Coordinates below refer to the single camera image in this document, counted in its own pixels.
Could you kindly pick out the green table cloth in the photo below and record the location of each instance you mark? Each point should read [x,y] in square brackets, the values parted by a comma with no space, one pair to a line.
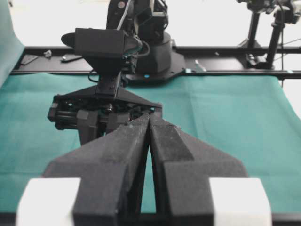
[246,116]

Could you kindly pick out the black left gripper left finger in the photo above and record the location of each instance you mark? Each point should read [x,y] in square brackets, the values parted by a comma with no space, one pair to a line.
[111,169]

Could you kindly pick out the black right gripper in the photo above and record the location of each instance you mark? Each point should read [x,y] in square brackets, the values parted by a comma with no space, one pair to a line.
[125,113]

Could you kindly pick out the black table rail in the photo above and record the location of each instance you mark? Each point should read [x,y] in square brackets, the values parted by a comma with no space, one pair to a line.
[198,61]

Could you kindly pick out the black camera stand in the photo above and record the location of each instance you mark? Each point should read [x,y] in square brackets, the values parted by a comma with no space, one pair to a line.
[257,7]

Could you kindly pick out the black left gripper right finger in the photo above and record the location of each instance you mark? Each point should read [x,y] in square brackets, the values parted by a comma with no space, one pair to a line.
[182,166]

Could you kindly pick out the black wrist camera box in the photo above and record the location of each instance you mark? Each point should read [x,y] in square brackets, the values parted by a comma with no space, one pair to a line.
[104,50]

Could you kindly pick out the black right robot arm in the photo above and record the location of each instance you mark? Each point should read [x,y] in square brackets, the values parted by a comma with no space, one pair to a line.
[147,21]

